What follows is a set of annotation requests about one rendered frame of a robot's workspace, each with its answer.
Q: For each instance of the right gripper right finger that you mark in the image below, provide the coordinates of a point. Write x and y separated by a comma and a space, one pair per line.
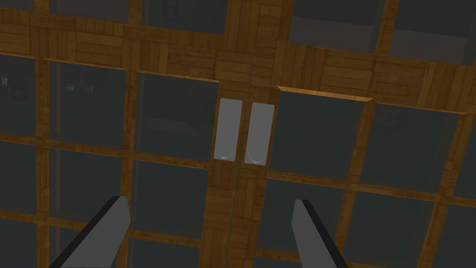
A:
310, 238

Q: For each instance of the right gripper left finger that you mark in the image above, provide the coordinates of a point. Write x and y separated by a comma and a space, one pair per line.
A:
100, 238

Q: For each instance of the wooden glazed door leaf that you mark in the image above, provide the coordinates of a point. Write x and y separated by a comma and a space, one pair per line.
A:
178, 56
334, 74

